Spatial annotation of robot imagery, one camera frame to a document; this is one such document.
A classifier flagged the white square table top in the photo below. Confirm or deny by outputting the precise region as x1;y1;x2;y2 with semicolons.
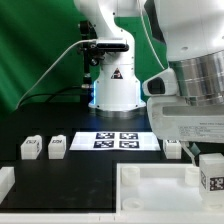
116;163;224;213

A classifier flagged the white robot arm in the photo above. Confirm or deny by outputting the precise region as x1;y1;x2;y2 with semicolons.
73;0;224;154

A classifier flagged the white left edge bracket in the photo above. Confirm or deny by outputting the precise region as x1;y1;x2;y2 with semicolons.
0;167;15;204

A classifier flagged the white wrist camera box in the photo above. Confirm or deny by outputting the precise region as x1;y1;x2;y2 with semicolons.
142;68;179;96

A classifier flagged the white sheet with tags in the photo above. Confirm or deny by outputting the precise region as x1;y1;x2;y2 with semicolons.
70;132;160;151

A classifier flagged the black cable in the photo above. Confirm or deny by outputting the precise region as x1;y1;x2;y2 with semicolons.
19;87;83;107

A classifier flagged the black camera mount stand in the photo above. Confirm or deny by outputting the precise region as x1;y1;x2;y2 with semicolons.
79;20;100;103

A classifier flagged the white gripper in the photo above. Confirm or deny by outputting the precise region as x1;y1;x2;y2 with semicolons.
147;96;224;166

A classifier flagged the grey cable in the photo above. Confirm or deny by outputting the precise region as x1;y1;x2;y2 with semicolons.
15;39;98;110

